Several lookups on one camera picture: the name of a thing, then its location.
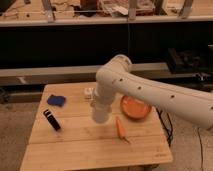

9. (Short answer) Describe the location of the orange carrot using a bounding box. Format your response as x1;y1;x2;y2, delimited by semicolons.
115;117;129;143

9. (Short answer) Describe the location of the black eraser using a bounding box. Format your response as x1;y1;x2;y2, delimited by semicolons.
43;110;61;131

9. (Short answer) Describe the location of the white power strip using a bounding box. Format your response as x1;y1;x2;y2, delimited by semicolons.
84;88;94;99

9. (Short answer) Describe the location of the blue cloth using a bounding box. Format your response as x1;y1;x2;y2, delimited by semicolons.
47;95;66;107

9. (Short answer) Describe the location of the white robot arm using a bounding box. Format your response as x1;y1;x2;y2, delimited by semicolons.
92;54;213;132

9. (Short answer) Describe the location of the black cable bundle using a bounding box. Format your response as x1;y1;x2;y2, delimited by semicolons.
155;107;175;148

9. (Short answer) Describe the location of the wooden table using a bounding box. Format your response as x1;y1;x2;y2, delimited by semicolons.
20;83;173;171

